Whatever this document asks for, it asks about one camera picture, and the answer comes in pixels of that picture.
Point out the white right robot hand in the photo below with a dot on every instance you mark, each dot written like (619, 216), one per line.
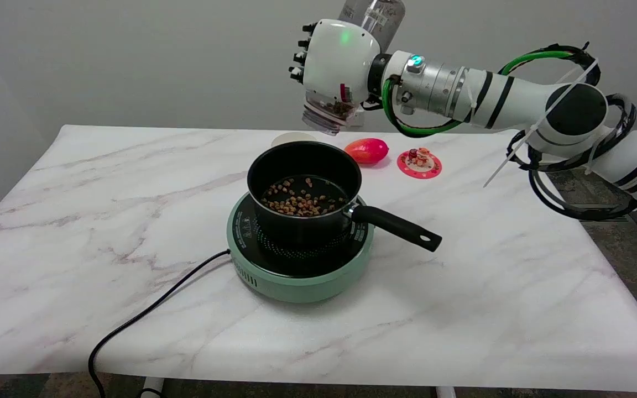
(338, 58)

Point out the clear plastic bottle with nuts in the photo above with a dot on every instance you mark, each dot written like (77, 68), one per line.
(375, 16)

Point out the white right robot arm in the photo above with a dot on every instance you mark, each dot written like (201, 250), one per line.
(517, 102)

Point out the red orange mango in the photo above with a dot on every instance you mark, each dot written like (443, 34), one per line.
(366, 151)

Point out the pink plate with toy food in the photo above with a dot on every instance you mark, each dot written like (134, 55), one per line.
(419, 166)

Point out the brown nuts in saucepan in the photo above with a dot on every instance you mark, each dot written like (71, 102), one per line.
(302, 204)

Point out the white zip tie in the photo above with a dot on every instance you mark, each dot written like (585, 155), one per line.
(539, 126)

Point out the green induction cooker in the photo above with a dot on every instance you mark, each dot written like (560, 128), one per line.
(296, 286)

